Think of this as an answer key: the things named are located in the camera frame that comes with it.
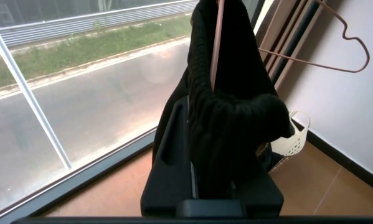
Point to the window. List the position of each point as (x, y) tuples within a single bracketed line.
[(96, 102)]

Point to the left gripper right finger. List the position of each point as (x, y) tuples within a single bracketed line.
[(261, 189)]

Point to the white laundry basket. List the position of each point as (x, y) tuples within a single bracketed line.
[(293, 146)]

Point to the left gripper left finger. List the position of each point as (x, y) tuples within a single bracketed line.
[(170, 180)]

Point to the beige curtain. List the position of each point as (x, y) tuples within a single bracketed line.
[(278, 25)]

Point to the pink clothes hanger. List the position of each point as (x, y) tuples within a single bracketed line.
[(216, 46), (298, 58)]

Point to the black shorts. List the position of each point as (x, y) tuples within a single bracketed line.
[(229, 124)]

